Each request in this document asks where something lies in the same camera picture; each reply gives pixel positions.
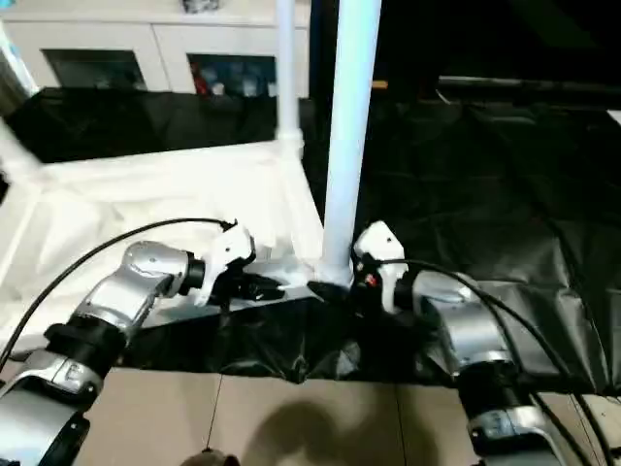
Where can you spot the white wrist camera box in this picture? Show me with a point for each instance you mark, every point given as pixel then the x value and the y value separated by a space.
pixel 228 257
pixel 380 257

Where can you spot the white plastic table top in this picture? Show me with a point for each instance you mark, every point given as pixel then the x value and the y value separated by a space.
pixel 146 204

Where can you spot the dark low shelf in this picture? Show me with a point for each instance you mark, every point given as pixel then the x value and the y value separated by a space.
pixel 534 85

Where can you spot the black work mat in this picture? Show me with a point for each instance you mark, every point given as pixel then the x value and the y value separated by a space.
pixel 505 194

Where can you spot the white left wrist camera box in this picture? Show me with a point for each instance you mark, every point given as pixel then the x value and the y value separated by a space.
pixel 228 257

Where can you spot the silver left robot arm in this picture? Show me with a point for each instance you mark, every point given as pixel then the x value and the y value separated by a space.
pixel 116 301

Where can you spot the shiny ornament on cabinet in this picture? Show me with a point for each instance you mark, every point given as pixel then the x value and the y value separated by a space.
pixel 200 5

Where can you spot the white cabinet with glass doors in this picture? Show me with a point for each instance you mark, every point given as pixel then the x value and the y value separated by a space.
pixel 126 39

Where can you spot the small yellow tag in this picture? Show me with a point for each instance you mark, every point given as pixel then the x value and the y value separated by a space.
pixel 380 85

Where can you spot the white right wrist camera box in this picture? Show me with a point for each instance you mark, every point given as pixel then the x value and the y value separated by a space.
pixel 380 257

